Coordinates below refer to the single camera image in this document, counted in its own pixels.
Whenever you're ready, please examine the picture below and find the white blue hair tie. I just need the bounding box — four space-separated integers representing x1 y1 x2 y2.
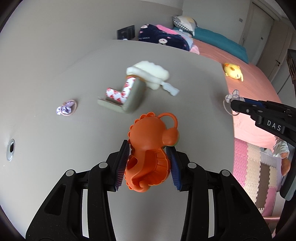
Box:
223 89 245 116

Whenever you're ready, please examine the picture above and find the orange seahorse toy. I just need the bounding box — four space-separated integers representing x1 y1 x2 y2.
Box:
125 112 179 193

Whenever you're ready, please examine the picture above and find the grey foam corner guard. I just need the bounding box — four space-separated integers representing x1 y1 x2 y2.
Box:
97 76 147 113

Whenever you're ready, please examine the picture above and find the right hand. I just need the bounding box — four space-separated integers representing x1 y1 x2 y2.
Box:
281 152 290 176

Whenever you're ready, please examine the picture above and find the bed with pink sheet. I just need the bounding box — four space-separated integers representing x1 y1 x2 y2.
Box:
194 40 281 149

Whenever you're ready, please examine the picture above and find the crumpled white tissue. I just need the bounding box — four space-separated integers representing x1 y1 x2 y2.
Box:
273 138 290 159

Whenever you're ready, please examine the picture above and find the yellow duck plush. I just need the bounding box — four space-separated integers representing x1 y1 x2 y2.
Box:
223 63 243 82

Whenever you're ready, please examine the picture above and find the colourful foam floor mat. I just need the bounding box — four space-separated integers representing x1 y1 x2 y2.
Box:
233 138 282 217

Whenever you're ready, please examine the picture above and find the teal bolster pillow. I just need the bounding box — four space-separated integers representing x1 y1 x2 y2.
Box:
193 27 249 64

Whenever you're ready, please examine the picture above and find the white wardrobe door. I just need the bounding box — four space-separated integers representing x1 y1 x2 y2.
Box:
240 1 274 52

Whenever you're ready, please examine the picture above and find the checkered pillow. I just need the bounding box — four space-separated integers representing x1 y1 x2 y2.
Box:
173 16 197 37

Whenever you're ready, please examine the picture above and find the navy patterned blanket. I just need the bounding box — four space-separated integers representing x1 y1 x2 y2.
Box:
138 24 190 51

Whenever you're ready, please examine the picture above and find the silver desk cable grommet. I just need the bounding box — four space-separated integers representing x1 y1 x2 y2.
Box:
6 138 15 162

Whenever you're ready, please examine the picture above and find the black wall socket panel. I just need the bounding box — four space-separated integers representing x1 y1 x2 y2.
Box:
117 25 135 40

